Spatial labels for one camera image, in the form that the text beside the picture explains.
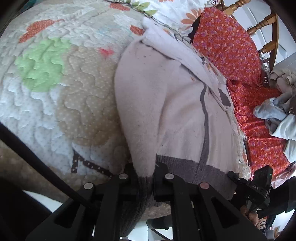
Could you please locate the heart patchwork quilt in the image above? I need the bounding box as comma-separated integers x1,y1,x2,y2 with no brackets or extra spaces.
0,0,251,223

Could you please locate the pile of grey clothes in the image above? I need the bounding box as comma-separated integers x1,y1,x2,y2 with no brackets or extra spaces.
253,68,295,163

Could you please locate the wooden chair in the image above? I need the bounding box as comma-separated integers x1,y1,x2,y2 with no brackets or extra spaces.
214,1,280,70

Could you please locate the pale pink knit sweater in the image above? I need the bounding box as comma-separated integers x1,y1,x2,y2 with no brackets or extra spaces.
114,18,239,236

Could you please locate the red floral bedsheet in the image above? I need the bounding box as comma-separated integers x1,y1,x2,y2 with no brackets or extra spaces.
193,7,290,175

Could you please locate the right hand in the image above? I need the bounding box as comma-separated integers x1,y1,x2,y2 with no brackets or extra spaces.
240,206,266,227

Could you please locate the white floral pillow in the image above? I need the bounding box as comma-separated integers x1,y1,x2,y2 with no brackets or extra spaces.
111,0,220,36

